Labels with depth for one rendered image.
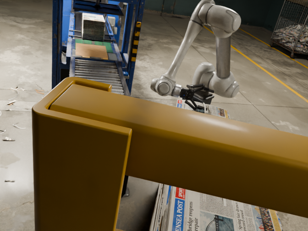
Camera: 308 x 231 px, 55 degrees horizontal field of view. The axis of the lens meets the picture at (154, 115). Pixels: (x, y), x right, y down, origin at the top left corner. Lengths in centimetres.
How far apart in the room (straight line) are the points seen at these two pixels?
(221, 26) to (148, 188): 169
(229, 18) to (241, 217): 126
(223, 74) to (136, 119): 201
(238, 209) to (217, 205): 7
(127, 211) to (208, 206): 171
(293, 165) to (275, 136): 4
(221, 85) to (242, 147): 204
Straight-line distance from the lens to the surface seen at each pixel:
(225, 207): 106
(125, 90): 282
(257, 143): 28
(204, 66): 242
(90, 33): 419
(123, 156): 26
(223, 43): 207
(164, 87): 180
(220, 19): 195
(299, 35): 939
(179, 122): 28
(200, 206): 102
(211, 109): 217
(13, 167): 310
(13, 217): 267
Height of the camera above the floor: 198
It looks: 29 degrees down
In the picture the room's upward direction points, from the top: 12 degrees clockwise
